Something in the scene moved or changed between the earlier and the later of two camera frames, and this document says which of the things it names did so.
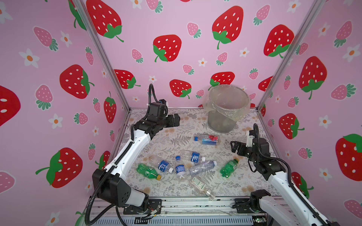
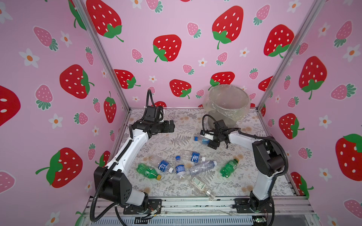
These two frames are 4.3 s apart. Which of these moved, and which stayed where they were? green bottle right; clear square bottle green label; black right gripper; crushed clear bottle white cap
Moved: black right gripper
Stayed: crushed clear bottle white cap; clear square bottle green label; green bottle right
